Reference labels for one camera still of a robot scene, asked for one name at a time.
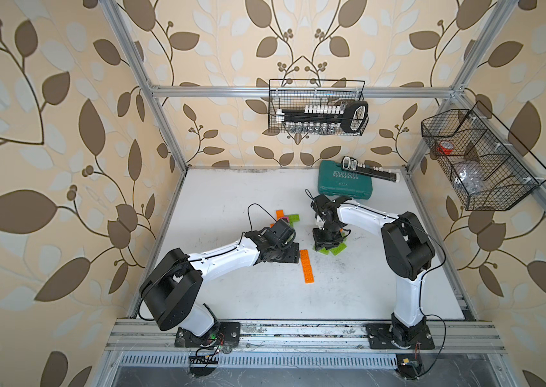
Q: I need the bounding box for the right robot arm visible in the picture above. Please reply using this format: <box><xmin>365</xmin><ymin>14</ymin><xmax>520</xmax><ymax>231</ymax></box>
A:
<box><xmin>310</xmin><ymin>194</ymin><xmax>436</xmax><ymax>334</ymax></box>

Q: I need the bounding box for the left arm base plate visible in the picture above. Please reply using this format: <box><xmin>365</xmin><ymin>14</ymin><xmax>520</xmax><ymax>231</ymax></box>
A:
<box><xmin>175</xmin><ymin>322</ymin><xmax>241</xmax><ymax>351</ymax></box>

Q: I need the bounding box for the aluminium front rail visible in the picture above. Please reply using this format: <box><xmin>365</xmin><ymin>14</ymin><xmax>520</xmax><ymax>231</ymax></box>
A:
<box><xmin>106</xmin><ymin>319</ymin><xmax>507</xmax><ymax>355</ymax></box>

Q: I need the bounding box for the socket rail in basket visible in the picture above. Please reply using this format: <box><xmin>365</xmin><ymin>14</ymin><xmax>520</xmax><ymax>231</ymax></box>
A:
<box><xmin>273</xmin><ymin>101</ymin><xmax>369</xmax><ymax>135</ymax></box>

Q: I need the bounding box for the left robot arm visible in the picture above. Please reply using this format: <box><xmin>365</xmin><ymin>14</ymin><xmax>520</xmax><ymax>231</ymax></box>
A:
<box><xmin>139</xmin><ymin>219</ymin><xmax>300</xmax><ymax>340</ymax></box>

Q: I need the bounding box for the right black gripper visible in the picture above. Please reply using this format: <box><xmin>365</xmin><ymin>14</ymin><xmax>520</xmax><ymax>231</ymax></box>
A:
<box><xmin>311</xmin><ymin>222</ymin><xmax>342</xmax><ymax>249</ymax></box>

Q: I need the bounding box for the green tool case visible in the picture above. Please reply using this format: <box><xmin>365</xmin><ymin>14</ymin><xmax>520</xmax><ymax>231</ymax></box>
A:
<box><xmin>317</xmin><ymin>161</ymin><xmax>373</xmax><ymax>200</ymax></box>

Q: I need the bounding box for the red tape roll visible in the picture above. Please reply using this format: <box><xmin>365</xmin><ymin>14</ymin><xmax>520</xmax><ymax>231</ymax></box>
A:
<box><xmin>436</xmin><ymin>140</ymin><xmax>455</xmax><ymax>156</ymax></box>

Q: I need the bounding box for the right wire basket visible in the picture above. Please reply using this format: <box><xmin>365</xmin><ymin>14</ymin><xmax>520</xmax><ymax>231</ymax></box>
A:
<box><xmin>421</xmin><ymin>101</ymin><xmax>546</xmax><ymax>211</ymax></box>

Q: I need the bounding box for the orange brick top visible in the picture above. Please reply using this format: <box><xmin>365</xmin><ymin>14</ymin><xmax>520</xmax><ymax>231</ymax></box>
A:
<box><xmin>300</xmin><ymin>249</ymin><xmax>311</xmax><ymax>269</ymax></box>

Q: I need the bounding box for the clear plastic bag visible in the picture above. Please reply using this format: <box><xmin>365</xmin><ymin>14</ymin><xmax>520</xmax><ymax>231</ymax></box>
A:
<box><xmin>453</xmin><ymin>161</ymin><xmax>488</xmax><ymax>195</ymax></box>

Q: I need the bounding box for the back wire basket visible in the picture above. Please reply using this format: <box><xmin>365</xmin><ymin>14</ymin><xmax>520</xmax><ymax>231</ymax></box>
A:
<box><xmin>268</xmin><ymin>78</ymin><xmax>369</xmax><ymax>136</ymax></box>

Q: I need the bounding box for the socket rail on case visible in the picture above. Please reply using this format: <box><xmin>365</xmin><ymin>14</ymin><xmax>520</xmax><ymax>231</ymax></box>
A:
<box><xmin>341</xmin><ymin>156</ymin><xmax>399</xmax><ymax>182</ymax></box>

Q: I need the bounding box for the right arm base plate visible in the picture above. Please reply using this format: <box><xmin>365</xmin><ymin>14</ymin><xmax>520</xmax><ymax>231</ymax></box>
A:
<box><xmin>364</xmin><ymin>319</ymin><xmax>436</xmax><ymax>350</ymax></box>

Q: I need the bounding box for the wire basket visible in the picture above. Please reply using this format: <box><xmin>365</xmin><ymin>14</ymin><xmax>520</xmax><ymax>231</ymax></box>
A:
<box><xmin>421</xmin><ymin>101</ymin><xmax>546</xmax><ymax>211</ymax></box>
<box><xmin>268</xmin><ymin>78</ymin><xmax>369</xmax><ymax>136</ymax></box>

